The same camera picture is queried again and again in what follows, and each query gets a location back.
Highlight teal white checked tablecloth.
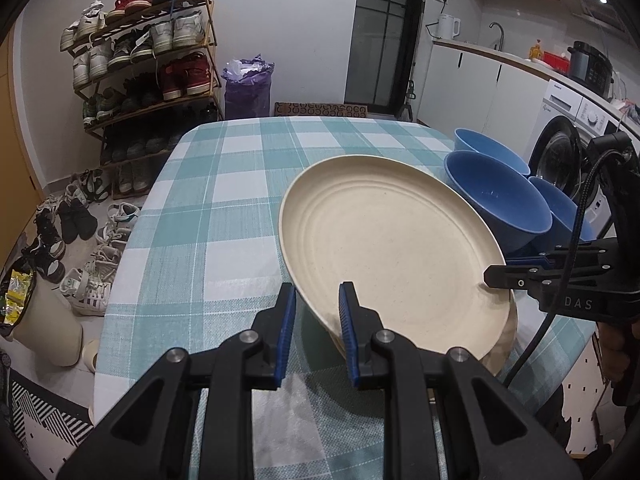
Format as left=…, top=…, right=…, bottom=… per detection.
left=92, top=116, right=598, bottom=480

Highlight wooden shoe rack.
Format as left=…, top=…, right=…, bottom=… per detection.
left=70, top=0, right=226, bottom=201

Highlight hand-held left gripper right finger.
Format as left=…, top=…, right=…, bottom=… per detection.
left=338, top=281, right=583, bottom=480

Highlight person's right hand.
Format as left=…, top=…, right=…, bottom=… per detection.
left=597, top=321, right=638, bottom=406

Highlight black pressure cooker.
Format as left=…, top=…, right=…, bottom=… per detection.
left=567, top=41, right=615, bottom=93

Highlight beige round plate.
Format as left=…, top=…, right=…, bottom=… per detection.
left=278, top=156, right=512, bottom=356
left=327, top=305, right=519, bottom=377

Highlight blue bowl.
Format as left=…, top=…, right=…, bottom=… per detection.
left=453, top=127, right=531, bottom=177
left=444, top=151, right=553, bottom=255
left=527, top=176, right=598, bottom=248

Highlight scattered pile of shoes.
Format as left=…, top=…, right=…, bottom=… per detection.
left=20, top=167, right=141, bottom=316

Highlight black framed glass door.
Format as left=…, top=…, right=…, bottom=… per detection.
left=344, top=0, right=426, bottom=121

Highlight white electric kettle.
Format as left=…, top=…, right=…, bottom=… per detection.
left=436, top=14, right=461, bottom=41

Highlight yellow wooden door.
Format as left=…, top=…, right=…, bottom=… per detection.
left=0, top=35, right=45, bottom=196

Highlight black cable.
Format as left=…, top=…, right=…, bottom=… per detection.
left=502, top=150, right=608, bottom=391

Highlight yellow snack wrapper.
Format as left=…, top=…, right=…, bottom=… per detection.
left=0, top=269, right=33, bottom=326

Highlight white base cabinets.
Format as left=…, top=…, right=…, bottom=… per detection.
left=415, top=40, right=551, bottom=161

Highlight shoe rack with shoes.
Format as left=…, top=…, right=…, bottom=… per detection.
left=60, top=0, right=223, bottom=196

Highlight cream trash bin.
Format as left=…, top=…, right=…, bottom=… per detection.
left=0, top=267, right=83, bottom=368

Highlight brown patterned doormat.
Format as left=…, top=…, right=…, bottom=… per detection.
left=273, top=102, right=369, bottom=120

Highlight white washing machine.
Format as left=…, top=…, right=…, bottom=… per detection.
left=527, top=79, right=640, bottom=241

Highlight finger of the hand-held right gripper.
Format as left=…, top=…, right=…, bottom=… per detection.
left=505, top=240, right=621, bottom=267
left=483, top=259, right=608, bottom=292

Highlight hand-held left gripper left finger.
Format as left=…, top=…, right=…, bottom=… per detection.
left=57, top=282, right=298, bottom=480

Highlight black white patterned rug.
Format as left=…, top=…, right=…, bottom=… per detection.
left=0, top=345, right=631, bottom=480

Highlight purple plastic bag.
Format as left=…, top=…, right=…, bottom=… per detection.
left=221, top=52, right=275, bottom=121

